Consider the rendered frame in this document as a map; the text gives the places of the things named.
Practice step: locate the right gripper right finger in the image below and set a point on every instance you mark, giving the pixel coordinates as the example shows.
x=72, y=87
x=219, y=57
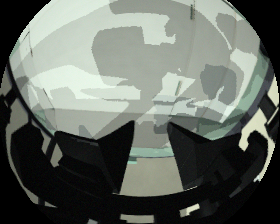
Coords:
x=195, y=154

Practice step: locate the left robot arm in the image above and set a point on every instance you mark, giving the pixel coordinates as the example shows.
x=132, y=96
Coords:
x=11, y=96

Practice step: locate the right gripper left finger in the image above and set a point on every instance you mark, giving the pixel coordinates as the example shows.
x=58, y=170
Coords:
x=111, y=156

